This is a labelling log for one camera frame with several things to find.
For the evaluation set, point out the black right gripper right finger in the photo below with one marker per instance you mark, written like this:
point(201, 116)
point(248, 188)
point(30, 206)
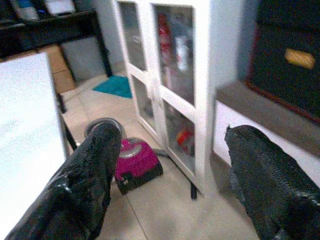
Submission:
point(270, 190)

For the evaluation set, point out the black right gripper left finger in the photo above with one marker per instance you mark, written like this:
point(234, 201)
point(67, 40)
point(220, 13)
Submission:
point(80, 190)

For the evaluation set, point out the pink vacuum cleaner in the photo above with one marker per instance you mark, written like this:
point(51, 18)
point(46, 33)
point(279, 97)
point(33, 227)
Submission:
point(140, 162)

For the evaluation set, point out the grey round vacuum part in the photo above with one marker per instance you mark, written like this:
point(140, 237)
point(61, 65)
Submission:
point(98, 122)

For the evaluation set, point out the teal floor mat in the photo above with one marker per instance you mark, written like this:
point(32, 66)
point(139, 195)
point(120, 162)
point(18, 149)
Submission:
point(113, 86)

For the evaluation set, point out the brown cardboard box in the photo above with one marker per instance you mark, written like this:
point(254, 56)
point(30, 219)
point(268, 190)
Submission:
point(58, 72)

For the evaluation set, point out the white glass-door cabinet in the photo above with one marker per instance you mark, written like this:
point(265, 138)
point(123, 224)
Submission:
point(152, 75)

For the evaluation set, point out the dark cabinet with yellow label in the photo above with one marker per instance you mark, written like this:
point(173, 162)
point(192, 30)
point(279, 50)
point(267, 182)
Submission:
point(287, 50)

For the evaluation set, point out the black desk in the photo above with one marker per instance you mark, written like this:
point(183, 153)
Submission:
point(50, 30)

